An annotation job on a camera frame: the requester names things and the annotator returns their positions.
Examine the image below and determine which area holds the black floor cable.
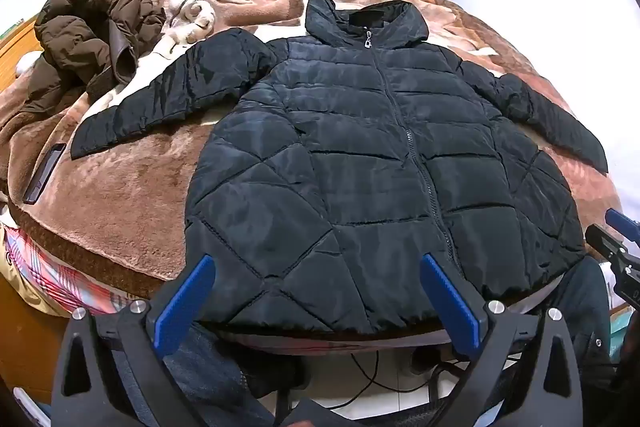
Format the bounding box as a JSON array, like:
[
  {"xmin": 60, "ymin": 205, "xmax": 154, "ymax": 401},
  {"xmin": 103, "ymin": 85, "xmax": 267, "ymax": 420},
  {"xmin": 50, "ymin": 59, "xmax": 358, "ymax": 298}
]
[{"xmin": 325, "ymin": 351, "xmax": 451, "ymax": 408}]

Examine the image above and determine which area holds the wooden bed frame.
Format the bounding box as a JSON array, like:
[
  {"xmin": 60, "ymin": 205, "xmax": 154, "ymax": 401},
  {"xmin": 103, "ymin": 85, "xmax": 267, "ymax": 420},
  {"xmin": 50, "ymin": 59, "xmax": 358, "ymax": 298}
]
[{"xmin": 0, "ymin": 17, "xmax": 73, "ymax": 403}]

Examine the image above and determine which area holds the black puffer jacket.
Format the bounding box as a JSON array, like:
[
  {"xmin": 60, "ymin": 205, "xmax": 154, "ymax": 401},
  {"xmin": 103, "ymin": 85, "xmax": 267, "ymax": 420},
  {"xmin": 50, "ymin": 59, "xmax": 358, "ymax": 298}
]
[{"xmin": 70, "ymin": 0, "xmax": 608, "ymax": 338}]

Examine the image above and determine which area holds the person's leg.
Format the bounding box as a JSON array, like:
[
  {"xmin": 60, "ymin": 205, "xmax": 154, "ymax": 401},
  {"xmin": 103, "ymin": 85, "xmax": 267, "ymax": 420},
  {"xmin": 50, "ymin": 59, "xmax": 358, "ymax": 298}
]
[
  {"xmin": 112, "ymin": 322, "xmax": 276, "ymax": 427},
  {"xmin": 545, "ymin": 257, "xmax": 616, "ymax": 408}
]

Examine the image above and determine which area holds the red striped bed sheet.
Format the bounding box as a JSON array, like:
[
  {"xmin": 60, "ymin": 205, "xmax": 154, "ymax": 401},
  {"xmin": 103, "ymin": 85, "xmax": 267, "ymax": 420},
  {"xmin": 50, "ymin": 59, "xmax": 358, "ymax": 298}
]
[{"xmin": 0, "ymin": 224, "xmax": 126, "ymax": 315}]

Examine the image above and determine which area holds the person's left leg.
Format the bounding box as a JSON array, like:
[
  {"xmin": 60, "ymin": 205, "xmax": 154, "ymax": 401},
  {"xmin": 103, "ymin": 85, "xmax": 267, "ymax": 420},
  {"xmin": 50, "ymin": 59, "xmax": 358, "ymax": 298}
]
[{"xmin": 112, "ymin": 322, "xmax": 276, "ymax": 427}]

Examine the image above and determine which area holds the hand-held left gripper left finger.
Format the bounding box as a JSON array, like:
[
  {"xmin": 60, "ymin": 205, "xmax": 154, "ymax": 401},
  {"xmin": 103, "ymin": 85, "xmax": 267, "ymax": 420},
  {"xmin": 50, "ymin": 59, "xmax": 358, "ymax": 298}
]
[{"xmin": 50, "ymin": 254, "xmax": 216, "ymax": 427}]

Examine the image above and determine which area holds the black smartphone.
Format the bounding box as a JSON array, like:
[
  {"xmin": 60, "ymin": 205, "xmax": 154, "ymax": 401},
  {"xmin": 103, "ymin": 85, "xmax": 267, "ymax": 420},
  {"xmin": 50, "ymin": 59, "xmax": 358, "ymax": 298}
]
[{"xmin": 22, "ymin": 142, "xmax": 67, "ymax": 206}]

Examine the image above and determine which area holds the brown puffer jacket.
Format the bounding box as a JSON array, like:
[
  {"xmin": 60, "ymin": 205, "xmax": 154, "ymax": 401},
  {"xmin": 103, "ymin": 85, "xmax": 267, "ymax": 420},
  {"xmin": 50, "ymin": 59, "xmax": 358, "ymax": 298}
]
[{"xmin": 22, "ymin": 0, "xmax": 168, "ymax": 118}]

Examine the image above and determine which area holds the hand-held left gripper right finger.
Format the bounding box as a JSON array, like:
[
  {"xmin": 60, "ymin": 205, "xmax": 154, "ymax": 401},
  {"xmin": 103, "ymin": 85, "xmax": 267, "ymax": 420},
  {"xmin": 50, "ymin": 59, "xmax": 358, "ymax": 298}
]
[{"xmin": 420, "ymin": 253, "xmax": 586, "ymax": 427}]

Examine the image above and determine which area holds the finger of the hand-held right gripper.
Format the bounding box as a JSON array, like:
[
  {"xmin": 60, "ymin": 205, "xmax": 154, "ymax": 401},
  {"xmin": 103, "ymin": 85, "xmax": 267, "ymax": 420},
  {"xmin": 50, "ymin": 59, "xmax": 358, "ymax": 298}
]
[
  {"xmin": 584, "ymin": 224, "xmax": 640, "ymax": 308},
  {"xmin": 605, "ymin": 208, "xmax": 640, "ymax": 238}
]

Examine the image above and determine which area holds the person's right leg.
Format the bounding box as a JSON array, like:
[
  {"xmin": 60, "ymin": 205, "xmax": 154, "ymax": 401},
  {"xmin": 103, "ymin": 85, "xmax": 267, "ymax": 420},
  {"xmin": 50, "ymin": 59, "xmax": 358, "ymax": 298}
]
[{"xmin": 545, "ymin": 257, "xmax": 616, "ymax": 408}]

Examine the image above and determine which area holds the brown printed plush blanket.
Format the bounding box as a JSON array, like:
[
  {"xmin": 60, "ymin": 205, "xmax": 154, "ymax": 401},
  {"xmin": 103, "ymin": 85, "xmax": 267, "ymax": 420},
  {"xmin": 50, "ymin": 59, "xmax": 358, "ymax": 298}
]
[{"xmin": 0, "ymin": 0, "xmax": 626, "ymax": 303}]

